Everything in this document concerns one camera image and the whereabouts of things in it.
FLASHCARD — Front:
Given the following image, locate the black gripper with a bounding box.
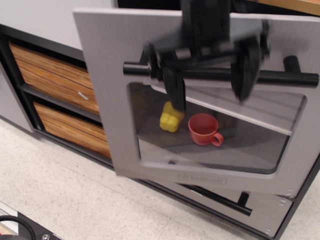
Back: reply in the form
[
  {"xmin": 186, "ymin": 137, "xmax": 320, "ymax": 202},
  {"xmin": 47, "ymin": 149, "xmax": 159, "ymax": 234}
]
[{"xmin": 143, "ymin": 0, "xmax": 270, "ymax": 112}]

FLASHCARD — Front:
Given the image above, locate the grey toy oven door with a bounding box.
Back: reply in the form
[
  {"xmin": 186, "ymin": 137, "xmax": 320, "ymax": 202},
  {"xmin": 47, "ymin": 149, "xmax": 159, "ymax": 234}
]
[{"xmin": 73, "ymin": 8, "xmax": 320, "ymax": 197}]

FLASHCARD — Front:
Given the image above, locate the grey oven rack shelf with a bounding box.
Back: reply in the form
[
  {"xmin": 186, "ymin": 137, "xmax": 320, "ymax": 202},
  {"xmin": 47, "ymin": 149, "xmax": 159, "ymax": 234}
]
[{"xmin": 149, "ymin": 83, "xmax": 307, "ymax": 137}]

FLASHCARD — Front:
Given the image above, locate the grey lower oven drawer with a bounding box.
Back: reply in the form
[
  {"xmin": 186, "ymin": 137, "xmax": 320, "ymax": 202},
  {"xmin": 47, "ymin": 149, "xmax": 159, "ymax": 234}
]
[{"xmin": 137, "ymin": 137, "xmax": 294, "ymax": 238}]

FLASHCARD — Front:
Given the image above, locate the red toy cup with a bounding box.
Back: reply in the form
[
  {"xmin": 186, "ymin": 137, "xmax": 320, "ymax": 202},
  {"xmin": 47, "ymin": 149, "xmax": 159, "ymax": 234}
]
[{"xmin": 188, "ymin": 113, "xmax": 225, "ymax": 147}]

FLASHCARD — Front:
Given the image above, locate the yellow toy bell pepper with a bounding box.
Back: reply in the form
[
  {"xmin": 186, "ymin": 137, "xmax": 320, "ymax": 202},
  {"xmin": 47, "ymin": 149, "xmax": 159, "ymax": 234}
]
[{"xmin": 159, "ymin": 101, "xmax": 185, "ymax": 133}]

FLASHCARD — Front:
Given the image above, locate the lower wood-pattern fabric bin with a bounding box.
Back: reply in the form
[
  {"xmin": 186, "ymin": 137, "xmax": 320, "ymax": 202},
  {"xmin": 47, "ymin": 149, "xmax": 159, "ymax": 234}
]
[{"xmin": 33, "ymin": 102, "xmax": 111, "ymax": 159}]

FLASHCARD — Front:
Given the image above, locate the wood-pattern fabric bin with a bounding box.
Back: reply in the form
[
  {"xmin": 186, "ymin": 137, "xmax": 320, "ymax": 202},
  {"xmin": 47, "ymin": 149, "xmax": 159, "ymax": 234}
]
[
  {"xmin": 33, "ymin": 102, "xmax": 111, "ymax": 159},
  {"xmin": 9, "ymin": 41, "xmax": 100, "ymax": 115}
]

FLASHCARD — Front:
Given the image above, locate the upper wood-pattern fabric bin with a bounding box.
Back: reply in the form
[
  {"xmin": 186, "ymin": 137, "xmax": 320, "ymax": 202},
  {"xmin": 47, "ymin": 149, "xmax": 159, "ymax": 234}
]
[{"xmin": 9, "ymin": 41, "xmax": 100, "ymax": 115}]

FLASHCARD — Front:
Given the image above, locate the dark grey toy kitchen cabinet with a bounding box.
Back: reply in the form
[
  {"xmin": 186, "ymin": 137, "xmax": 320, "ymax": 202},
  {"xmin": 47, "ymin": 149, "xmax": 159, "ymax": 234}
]
[{"xmin": 0, "ymin": 0, "xmax": 320, "ymax": 240}]

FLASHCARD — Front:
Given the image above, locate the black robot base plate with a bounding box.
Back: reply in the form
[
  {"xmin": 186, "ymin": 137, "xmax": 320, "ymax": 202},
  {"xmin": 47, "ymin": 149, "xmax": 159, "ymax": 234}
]
[{"xmin": 16, "ymin": 211, "xmax": 63, "ymax": 240}]

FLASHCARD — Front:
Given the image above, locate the black braided cable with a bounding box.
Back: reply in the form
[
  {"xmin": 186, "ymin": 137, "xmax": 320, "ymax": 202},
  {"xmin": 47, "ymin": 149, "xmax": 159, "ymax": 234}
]
[{"xmin": 0, "ymin": 214, "xmax": 38, "ymax": 240}]

